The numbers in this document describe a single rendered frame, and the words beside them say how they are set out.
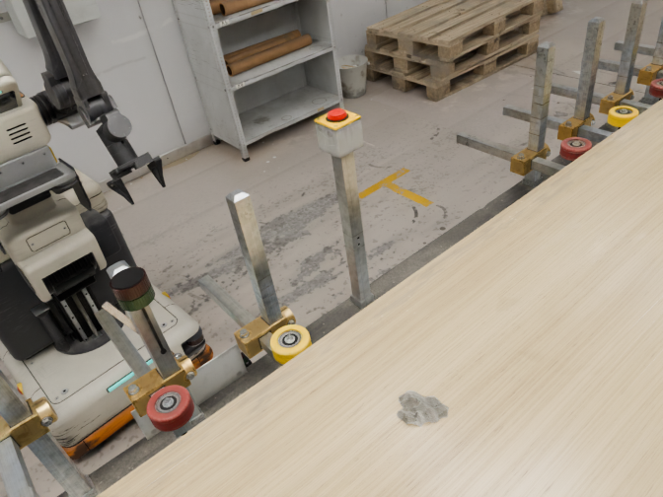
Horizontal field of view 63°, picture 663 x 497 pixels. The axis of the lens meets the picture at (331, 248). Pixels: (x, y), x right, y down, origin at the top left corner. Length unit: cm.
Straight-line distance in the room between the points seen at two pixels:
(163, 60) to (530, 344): 319
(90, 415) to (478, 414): 149
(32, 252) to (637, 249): 161
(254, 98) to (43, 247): 262
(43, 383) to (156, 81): 222
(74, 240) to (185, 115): 225
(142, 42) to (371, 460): 321
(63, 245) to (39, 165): 26
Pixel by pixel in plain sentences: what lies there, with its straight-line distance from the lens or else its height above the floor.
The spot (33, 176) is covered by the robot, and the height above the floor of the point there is 104.
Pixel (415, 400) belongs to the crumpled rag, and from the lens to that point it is 95.
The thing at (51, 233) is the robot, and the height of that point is 85.
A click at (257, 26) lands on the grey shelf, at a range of 411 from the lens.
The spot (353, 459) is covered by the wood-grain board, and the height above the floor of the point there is 90.
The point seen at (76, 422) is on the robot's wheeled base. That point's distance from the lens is 212.
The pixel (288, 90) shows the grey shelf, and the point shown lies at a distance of 434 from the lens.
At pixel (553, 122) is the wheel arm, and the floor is 82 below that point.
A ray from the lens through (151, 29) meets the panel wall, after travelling 377.
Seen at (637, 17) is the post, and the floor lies 109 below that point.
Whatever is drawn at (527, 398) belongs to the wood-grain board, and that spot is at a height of 90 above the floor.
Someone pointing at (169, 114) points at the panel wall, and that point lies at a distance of 390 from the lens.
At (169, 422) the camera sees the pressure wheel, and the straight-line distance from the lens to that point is 105.
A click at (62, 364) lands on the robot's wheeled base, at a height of 28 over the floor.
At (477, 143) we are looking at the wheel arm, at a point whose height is 81.
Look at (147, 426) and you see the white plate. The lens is 128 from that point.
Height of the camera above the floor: 169
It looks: 38 degrees down
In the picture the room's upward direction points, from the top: 10 degrees counter-clockwise
